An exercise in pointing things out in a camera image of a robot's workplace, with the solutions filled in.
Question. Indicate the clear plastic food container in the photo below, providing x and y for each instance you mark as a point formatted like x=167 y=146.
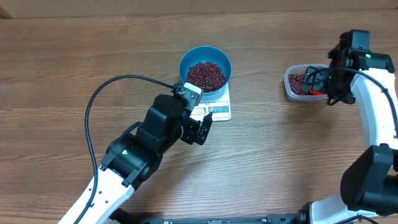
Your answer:
x=301 y=69

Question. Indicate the red adzuki beans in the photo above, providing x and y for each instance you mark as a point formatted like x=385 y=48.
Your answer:
x=295 y=83

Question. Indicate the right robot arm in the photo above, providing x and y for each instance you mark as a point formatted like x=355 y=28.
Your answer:
x=358 y=75

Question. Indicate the red measuring scoop blue handle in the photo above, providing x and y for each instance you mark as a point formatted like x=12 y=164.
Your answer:
x=314 y=92

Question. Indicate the white digital kitchen scale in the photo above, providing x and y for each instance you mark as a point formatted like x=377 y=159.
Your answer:
x=217 y=103

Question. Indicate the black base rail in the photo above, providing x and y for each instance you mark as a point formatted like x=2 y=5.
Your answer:
x=217 y=219

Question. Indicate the red beans in bowl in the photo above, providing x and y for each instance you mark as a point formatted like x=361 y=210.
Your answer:
x=206 y=75

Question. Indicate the blue plastic bowl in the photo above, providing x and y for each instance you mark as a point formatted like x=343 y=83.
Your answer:
x=205 y=54

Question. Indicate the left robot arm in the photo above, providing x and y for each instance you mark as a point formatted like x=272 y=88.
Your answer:
x=133 y=157

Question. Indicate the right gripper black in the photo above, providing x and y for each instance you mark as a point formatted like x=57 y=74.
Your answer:
x=321 y=76

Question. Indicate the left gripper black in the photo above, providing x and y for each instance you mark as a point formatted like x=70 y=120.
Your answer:
x=191 y=135

